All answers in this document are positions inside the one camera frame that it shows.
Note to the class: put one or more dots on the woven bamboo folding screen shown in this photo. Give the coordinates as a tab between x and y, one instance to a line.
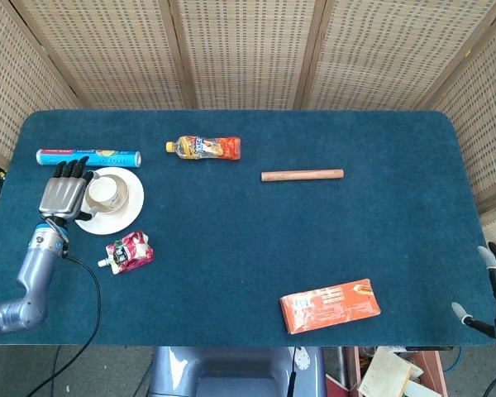
248	49

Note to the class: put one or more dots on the red drink pouch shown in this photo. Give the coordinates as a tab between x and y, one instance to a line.
130	252

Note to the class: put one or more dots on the blue cling wrap roll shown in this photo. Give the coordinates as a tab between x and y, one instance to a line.
107	157

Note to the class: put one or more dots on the wooden rolling pin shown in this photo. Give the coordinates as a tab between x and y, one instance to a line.
301	175

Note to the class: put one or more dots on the white perforated metal bracket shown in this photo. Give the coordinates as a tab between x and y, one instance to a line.
302	359

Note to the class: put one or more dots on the orange cardboard box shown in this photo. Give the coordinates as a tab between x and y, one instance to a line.
330	306

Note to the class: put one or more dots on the beige cardboard sheet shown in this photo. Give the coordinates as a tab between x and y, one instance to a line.
384	372

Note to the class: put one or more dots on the blue felt table cover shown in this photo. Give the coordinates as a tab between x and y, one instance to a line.
273	231

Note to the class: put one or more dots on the red crate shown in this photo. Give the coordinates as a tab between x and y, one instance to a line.
432	364

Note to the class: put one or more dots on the white round plate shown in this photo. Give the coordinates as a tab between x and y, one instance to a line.
107	223

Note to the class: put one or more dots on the orange drink bottle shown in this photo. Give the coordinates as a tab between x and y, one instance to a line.
206	147

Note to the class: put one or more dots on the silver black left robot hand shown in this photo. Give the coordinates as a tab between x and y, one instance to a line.
62	198

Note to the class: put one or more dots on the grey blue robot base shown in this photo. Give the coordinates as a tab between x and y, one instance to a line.
231	372

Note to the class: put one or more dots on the beige bowl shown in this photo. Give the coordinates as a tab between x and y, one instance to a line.
125	194

